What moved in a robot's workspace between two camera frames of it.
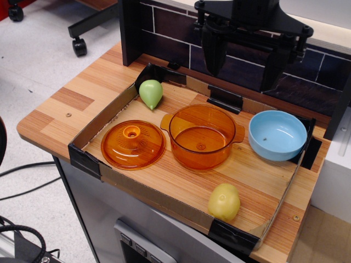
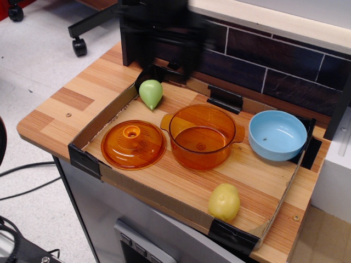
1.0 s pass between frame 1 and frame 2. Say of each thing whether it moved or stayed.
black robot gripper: moved
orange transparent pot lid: stayed
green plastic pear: stayed
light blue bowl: stayed
